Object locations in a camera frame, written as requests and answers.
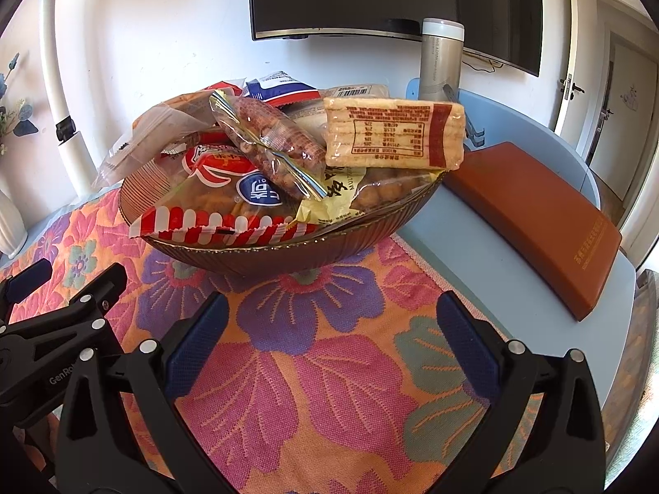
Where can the white pole with black clamp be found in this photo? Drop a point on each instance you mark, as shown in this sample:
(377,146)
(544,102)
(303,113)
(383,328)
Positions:
(67,113)

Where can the clear bag of coated peanuts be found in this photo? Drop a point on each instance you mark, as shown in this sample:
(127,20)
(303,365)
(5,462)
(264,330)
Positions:
(267,149)

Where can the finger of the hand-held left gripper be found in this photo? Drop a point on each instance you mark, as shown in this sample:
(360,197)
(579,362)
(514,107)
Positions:
(87,314)
(28,278)

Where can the clear bag of brown balls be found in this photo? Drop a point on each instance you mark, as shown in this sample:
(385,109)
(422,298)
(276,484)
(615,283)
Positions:
(396,190)

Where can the clear crinkled snack packet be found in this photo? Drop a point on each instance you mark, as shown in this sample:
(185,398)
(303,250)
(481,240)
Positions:
(149,134)

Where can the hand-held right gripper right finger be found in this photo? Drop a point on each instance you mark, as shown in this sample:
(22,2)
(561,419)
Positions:
(468,337)

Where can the black monitor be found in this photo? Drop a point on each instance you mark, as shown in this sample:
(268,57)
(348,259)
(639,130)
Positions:
(386,0)

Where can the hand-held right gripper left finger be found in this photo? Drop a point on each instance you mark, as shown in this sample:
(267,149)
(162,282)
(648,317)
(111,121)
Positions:
(193,342)

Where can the blue and white snack packet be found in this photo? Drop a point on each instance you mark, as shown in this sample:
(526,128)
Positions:
(280,90)

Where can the floral woven tablecloth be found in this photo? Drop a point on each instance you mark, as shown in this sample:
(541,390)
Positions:
(309,370)

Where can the white ribbed vase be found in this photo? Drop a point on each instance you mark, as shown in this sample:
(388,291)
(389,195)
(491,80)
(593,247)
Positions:
(10,224)

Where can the red label bread packet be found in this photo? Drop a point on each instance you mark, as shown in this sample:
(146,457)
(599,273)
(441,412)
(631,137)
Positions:
(216,200)

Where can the brown leather notebook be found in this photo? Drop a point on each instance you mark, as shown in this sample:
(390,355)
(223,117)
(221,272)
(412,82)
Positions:
(535,221)

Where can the white door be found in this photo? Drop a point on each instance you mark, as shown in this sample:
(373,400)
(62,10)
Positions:
(612,87)

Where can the yellow peanut packet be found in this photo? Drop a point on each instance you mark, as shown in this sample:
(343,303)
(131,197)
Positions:
(329,200)

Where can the brown ribbed glass bowl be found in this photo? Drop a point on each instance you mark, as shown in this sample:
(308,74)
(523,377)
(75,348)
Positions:
(257,260)

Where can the orange snack packet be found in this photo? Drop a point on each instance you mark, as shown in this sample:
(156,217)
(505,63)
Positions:
(391,134)

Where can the grey thermos bottle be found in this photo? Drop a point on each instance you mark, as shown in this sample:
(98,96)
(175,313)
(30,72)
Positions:
(440,59)

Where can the blue and white artificial flowers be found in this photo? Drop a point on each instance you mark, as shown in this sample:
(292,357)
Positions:
(18,113)

